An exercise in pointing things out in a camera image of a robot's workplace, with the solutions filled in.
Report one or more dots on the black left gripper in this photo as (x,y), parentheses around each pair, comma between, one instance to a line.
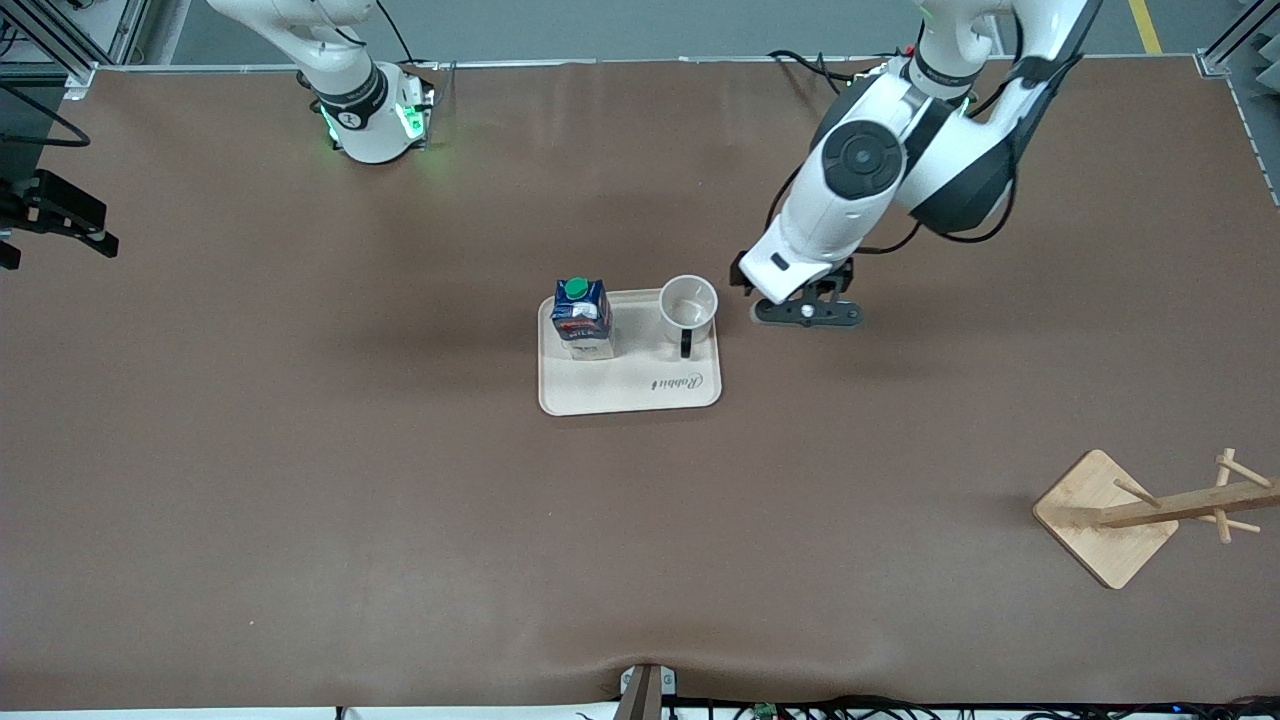
(742,272)

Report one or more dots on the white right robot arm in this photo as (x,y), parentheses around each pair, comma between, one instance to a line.
(365,120)

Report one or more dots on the wooden cup rack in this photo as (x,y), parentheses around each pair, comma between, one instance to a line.
(1090,520)

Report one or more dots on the aluminium frame post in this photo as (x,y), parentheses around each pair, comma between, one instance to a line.
(80,80)
(1215,62)

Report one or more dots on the blue milk carton green cap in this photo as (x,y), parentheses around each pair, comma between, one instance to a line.
(583,318)

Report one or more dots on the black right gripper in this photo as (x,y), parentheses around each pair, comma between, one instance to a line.
(50,205)

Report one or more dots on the beige plastic tray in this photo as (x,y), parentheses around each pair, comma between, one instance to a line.
(640,380)

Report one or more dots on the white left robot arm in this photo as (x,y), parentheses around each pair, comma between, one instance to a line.
(860,160)

